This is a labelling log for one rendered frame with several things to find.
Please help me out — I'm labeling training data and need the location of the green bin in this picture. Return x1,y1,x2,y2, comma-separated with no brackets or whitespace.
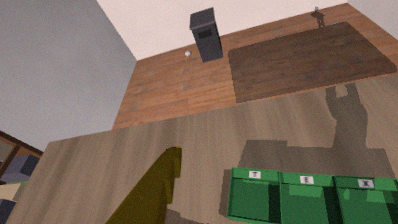
227,167,398,224

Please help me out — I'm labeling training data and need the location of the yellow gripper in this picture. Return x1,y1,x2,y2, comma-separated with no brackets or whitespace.
105,147,182,224

